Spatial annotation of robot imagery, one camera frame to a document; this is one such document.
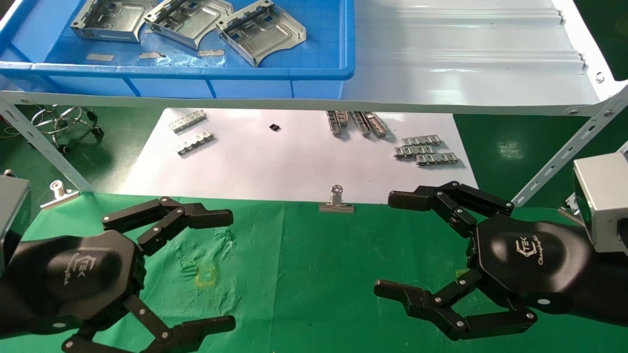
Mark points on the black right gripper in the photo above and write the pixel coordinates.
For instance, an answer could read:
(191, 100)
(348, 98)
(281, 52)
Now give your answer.
(535, 260)

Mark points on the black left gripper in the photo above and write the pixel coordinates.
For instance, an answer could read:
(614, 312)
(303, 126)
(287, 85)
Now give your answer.
(73, 274)

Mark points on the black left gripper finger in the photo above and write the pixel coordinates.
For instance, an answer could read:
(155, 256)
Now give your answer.
(206, 217)

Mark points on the stamped sheet metal bracket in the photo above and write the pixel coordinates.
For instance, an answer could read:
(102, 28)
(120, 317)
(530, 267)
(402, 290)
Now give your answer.
(262, 34)
(110, 19)
(191, 22)

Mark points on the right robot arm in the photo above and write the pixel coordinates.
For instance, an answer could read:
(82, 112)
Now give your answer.
(608, 289)

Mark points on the small notched metal strip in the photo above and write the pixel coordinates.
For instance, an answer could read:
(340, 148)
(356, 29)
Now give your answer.
(421, 141)
(412, 152)
(195, 143)
(436, 159)
(187, 121)

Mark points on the silver binder clip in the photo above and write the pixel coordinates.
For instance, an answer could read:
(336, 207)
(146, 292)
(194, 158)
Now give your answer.
(59, 197)
(336, 206)

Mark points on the green cloth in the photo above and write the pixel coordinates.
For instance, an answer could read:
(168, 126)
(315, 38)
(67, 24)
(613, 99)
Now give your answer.
(314, 274)

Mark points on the white paper sheet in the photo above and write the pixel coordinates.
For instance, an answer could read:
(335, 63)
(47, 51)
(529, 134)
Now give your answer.
(294, 166)

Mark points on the clear plastic film scrap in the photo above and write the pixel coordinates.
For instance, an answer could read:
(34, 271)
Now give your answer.
(191, 61)

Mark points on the grey tape strip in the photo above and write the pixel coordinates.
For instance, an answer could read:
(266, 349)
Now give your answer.
(211, 52)
(100, 57)
(151, 55)

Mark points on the perforated white angle strut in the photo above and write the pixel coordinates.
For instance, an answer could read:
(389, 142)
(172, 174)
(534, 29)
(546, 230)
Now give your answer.
(564, 152)
(49, 147)

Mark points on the chrome stool base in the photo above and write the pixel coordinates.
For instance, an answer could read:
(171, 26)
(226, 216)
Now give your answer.
(64, 120)

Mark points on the white corrugated shelf sheet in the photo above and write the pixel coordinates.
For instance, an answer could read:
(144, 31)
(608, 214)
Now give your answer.
(466, 73)

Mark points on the blue plastic bin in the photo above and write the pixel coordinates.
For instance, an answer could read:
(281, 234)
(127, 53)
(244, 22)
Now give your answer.
(324, 49)

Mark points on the short metal rail piece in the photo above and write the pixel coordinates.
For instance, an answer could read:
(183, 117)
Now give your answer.
(344, 117)
(360, 123)
(334, 123)
(377, 124)

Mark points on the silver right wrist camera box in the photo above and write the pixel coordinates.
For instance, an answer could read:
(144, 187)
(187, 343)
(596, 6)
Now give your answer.
(606, 196)

